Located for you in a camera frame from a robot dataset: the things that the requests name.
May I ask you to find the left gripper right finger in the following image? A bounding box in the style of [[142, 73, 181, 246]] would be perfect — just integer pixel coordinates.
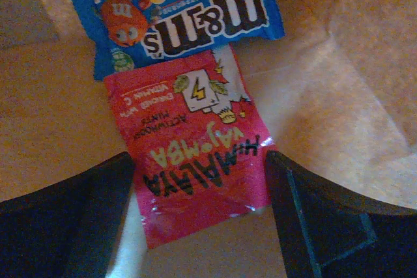
[[265, 150, 416, 277]]

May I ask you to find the brown paper bag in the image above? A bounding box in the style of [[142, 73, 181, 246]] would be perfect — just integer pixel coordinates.
[[1, 0, 416, 277]]

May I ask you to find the red snack bar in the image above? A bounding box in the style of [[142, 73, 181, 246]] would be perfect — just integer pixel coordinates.
[[104, 44, 274, 249]]

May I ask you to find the blue candy packet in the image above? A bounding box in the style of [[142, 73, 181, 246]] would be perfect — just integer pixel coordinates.
[[71, 0, 285, 81]]

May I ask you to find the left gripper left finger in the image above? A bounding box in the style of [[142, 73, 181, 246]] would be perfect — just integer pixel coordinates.
[[1, 152, 135, 277]]

